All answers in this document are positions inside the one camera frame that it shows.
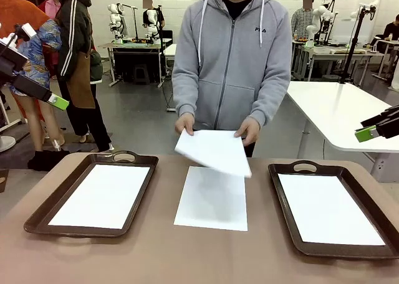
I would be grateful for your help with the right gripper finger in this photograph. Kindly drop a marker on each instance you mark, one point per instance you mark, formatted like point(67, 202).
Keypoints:
point(386, 116)
point(386, 129)

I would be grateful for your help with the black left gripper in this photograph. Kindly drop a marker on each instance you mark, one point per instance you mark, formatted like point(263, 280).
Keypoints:
point(9, 63)

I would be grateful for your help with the white A4 sheet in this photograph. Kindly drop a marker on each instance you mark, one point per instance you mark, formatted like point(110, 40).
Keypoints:
point(327, 209)
point(99, 196)

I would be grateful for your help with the white A4 paper stack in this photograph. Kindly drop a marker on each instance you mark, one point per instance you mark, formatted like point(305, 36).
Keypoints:
point(215, 150)
point(212, 209)

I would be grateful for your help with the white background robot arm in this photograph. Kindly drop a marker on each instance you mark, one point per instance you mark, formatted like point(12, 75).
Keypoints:
point(152, 22)

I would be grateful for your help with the person's right forearm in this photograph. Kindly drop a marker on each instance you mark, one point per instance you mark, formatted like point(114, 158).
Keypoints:
point(184, 100)

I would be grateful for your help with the person's left forearm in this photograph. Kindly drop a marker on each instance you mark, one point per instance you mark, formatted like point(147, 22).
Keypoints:
point(265, 106)

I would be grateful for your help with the white robot arm green base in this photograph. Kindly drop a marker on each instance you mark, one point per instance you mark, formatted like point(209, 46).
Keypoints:
point(315, 25)

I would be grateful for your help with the person's left hand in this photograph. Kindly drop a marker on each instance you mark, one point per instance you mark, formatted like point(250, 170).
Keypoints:
point(251, 131)

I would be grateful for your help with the person's right hand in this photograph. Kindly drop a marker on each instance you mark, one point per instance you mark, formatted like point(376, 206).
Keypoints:
point(186, 122)

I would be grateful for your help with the mannequin in floral blue shirt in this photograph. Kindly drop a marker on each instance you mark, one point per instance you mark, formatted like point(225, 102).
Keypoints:
point(40, 63)

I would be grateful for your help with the white side table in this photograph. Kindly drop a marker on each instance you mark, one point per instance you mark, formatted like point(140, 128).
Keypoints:
point(327, 109)

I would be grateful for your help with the white round fan base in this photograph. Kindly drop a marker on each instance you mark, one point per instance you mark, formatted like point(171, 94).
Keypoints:
point(6, 144)

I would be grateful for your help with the person in striped dark jacket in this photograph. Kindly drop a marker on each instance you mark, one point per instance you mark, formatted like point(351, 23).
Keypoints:
point(74, 31)

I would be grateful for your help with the orange garment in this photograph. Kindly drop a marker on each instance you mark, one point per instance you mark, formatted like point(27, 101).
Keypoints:
point(15, 16)

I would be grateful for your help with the black mannequin base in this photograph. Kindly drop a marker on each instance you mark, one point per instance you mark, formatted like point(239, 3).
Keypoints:
point(46, 161)

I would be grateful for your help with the long grey background table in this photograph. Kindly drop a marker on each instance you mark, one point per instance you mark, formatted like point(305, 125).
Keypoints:
point(343, 55)

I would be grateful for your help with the black tripod stand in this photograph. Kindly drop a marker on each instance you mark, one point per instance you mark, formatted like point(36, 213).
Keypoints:
point(353, 44)

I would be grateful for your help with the pink garment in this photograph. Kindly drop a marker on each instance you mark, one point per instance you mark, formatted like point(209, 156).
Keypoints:
point(51, 8)

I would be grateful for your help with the seated person in dark clothes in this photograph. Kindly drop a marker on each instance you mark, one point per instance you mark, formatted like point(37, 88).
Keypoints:
point(393, 30)

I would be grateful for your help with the brown plastic tray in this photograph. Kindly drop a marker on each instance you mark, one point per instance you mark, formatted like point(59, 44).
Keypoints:
point(282, 184)
point(93, 159)

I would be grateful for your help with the grey background workbench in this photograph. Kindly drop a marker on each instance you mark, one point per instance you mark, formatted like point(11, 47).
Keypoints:
point(134, 45)

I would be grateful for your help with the dark plastic stool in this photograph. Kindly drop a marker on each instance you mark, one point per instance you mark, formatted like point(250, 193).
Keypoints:
point(141, 73)

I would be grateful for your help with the person in checked shirt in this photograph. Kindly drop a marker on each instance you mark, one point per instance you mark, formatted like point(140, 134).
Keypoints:
point(302, 19)

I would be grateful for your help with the background person in black shirt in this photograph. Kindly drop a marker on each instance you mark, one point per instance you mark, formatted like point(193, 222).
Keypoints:
point(148, 0)

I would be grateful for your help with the person in grey hoodie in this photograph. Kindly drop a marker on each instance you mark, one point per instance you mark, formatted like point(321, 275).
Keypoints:
point(230, 63)

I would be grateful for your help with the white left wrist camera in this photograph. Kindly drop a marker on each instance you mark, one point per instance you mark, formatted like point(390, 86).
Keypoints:
point(29, 30)

